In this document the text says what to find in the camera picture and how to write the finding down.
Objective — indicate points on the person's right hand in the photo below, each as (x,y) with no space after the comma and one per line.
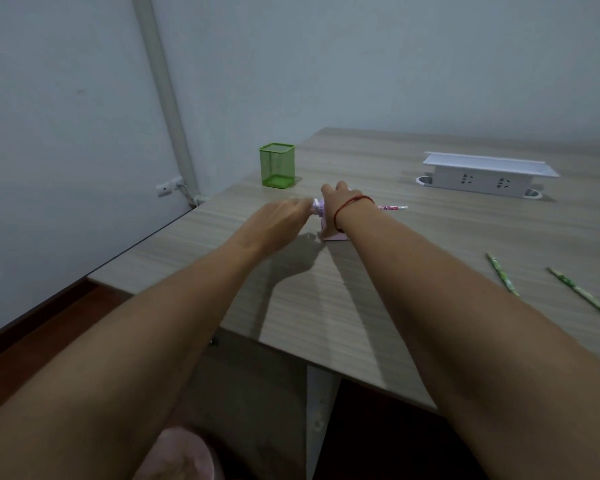
(342,197)

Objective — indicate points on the person's left hand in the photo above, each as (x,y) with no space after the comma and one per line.
(280,222)

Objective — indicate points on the person's right fingers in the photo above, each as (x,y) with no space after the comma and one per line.
(334,188)

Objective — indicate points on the pink pencil sharpener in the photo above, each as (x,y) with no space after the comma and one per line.
(330,225)

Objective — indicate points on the person's right forearm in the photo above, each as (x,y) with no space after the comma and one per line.
(475,344)

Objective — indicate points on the person's left forearm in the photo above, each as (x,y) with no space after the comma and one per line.
(125,359)

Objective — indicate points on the green mesh pen holder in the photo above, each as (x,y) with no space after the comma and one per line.
(277,165)

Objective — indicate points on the pink patterned pencil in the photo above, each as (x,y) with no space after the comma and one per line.
(393,207)

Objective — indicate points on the white desktop power socket box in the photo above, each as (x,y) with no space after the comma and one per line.
(487,175)

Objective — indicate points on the green patterned pencil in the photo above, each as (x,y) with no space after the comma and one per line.
(585,296)
(503,274)

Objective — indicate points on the pink waste bin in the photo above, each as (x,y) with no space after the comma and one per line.
(177,457)

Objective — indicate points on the white wall socket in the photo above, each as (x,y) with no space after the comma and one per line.
(169,186)

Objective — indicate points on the white wall pipe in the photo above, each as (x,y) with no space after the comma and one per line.
(166,94)

